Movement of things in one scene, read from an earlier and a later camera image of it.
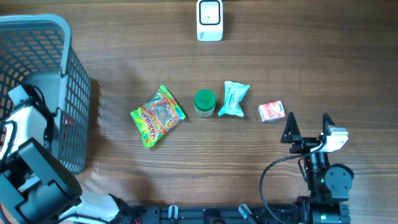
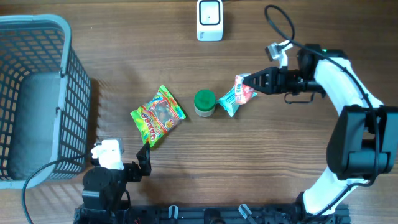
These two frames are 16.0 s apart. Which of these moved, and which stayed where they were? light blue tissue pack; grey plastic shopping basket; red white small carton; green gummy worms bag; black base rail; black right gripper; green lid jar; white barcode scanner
Moved: light blue tissue pack; black right gripper; red white small carton
Stayed: black base rail; white barcode scanner; grey plastic shopping basket; green lid jar; green gummy worms bag
